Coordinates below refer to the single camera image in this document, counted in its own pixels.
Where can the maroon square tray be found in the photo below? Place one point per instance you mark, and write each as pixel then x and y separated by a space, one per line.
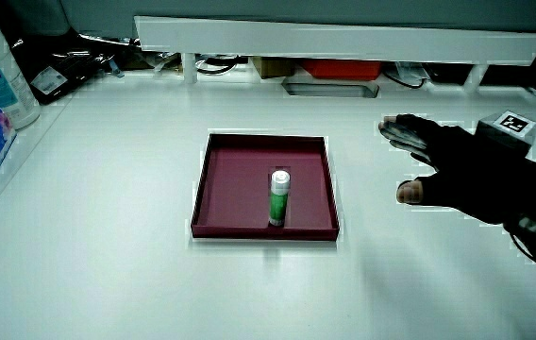
pixel 235 189

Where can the white desk shelf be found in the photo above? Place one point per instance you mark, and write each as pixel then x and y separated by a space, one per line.
pixel 334 42

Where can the brown cardboard box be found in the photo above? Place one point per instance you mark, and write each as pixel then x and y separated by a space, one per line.
pixel 273 67

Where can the orange box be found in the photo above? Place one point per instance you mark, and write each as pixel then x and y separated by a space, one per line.
pixel 342 68

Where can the green glue stick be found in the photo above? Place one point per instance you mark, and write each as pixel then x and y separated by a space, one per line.
pixel 279 198

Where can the black plastic bag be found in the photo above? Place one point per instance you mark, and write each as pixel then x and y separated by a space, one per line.
pixel 60 66

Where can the clear plastic bag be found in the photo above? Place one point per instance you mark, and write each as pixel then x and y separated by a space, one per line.
pixel 412 72

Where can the person's right hand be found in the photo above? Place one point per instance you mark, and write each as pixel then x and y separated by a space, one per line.
pixel 475 179

